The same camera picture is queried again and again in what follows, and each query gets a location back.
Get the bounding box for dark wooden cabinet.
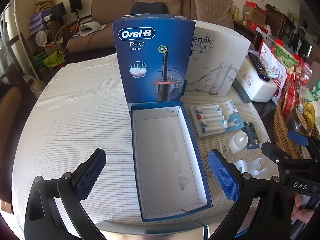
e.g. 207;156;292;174
265;4;302;49

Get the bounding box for white brush head holder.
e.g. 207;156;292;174
234;159;266;177

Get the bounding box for person's right hand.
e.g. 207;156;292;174
291;194;318;229

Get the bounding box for white neck massager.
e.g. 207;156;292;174
79;22;101;37

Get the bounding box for bananas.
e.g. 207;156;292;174
304;101;316;130

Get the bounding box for wicker basket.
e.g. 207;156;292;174
273;96;320;155

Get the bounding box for wooden chair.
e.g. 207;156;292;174
0;62;29;140

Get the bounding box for striped cloth covered desktop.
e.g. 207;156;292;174
10;52;280;240

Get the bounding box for blue toothbrush box lid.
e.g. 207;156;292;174
112;14;196;105

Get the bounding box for small dark printed packet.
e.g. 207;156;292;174
242;121;261;151

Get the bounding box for green plastic bag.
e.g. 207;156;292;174
33;51;68;68

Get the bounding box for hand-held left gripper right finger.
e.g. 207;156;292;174
208;149;298;240

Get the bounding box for black chair back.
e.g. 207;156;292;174
130;2;167;15

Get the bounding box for black remote control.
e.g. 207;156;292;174
247;51;271;82

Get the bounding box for brown sofa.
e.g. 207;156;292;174
67;0;235;54

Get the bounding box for white water flosser box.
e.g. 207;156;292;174
182;21;252;98

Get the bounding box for white charger cable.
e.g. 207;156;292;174
202;141;234;179

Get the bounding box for stack of purple boxes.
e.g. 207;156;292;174
29;10;53;32

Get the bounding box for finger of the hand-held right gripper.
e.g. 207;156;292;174
287;130;320;153
261;141;296;173

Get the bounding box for white toothbrush charger base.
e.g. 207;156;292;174
229;131;250;155

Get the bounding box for white tissue box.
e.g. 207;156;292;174
235;52;278;103

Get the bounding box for blue toothbrush box tray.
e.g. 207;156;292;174
129;101;213;222

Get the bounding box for round printed tin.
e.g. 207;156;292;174
35;29;52;47

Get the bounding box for black speaker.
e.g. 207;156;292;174
51;2;67;18
69;0;82;13

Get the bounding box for green and red snack bag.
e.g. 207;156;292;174
275;42;310;110

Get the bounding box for cardboard box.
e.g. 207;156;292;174
242;1;267;28

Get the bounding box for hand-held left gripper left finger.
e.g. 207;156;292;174
24;148;107;240

